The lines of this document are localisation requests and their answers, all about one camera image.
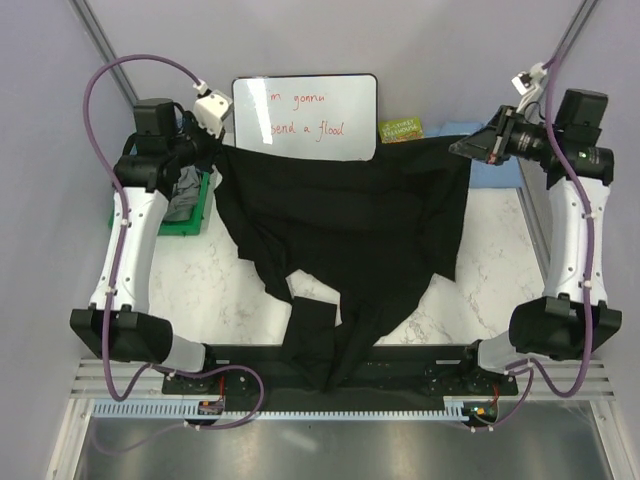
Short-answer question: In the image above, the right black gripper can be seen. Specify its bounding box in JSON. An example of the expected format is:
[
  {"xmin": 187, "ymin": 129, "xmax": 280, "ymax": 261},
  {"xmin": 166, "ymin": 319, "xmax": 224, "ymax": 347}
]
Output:
[{"xmin": 452, "ymin": 105, "xmax": 564, "ymax": 166}]

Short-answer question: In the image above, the black long sleeve shirt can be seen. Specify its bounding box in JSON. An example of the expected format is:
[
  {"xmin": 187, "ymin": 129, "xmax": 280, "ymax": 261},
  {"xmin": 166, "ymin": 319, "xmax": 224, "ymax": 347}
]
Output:
[{"xmin": 215, "ymin": 137, "xmax": 471, "ymax": 391}]

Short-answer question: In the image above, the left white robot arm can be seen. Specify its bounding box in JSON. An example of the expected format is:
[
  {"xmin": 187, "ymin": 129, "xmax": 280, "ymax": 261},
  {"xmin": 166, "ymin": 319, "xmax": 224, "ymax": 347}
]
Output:
[{"xmin": 70, "ymin": 92, "xmax": 231, "ymax": 393}]

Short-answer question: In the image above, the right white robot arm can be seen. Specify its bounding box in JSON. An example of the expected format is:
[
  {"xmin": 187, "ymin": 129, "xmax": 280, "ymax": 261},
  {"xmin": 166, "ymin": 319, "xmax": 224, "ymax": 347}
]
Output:
[{"xmin": 449, "ymin": 89, "xmax": 622, "ymax": 394}]

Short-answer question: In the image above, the folded light blue shirt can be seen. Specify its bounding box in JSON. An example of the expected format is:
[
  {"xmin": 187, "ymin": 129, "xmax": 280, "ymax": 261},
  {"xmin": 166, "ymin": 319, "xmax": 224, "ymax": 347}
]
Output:
[{"xmin": 424, "ymin": 121, "xmax": 523, "ymax": 189}]

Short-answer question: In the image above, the grey crumpled shirt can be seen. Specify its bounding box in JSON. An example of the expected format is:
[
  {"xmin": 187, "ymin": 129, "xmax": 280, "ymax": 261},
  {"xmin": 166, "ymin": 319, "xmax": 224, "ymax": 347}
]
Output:
[{"xmin": 163, "ymin": 166, "xmax": 201, "ymax": 223}]

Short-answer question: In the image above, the green treehouse book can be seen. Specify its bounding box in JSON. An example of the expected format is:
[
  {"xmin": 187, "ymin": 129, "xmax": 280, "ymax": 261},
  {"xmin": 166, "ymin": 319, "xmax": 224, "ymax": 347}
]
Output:
[{"xmin": 378, "ymin": 117, "xmax": 424, "ymax": 144}]

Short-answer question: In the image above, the green plastic bin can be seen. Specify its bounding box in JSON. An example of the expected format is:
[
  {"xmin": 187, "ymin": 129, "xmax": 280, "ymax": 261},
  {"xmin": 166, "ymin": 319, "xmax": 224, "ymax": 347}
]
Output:
[{"xmin": 108, "ymin": 130, "xmax": 217, "ymax": 237}]

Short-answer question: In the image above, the white whiteboard with red writing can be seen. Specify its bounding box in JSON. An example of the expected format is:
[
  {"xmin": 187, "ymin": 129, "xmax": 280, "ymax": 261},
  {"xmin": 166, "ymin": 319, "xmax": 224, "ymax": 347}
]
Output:
[{"xmin": 232, "ymin": 73, "xmax": 378, "ymax": 161}]

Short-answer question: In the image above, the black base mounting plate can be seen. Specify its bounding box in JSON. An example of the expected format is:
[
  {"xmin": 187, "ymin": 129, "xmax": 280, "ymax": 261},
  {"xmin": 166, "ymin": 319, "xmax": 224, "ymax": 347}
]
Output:
[{"xmin": 162, "ymin": 345, "xmax": 518, "ymax": 409}]

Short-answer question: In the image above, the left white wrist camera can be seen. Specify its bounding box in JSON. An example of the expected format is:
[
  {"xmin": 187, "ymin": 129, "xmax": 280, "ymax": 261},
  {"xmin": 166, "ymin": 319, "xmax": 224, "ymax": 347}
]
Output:
[{"xmin": 193, "ymin": 90, "xmax": 233, "ymax": 140}]

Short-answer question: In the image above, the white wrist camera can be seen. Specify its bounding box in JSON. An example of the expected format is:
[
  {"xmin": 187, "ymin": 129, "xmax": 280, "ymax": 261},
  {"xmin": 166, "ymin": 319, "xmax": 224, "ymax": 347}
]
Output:
[
  {"xmin": 193, "ymin": 90, "xmax": 233, "ymax": 140},
  {"xmin": 511, "ymin": 62, "xmax": 549, "ymax": 114}
]

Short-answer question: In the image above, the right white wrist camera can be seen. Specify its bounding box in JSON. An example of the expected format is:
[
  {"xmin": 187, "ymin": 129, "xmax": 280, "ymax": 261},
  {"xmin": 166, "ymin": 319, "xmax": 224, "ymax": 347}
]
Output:
[{"xmin": 511, "ymin": 62, "xmax": 549, "ymax": 114}]

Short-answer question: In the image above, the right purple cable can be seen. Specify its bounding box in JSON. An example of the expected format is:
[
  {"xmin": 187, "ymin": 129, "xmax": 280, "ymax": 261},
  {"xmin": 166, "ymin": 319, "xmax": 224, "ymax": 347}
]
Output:
[{"xmin": 449, "ymin": 49, "xmax": 601, "ymax": 434}]

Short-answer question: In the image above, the light blue cable duct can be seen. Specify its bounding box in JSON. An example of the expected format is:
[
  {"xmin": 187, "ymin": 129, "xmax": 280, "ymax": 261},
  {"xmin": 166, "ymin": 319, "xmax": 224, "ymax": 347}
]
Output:
[{"xmin": 91, "ymin": 396, "xmax": 497, "ymax": 422}]

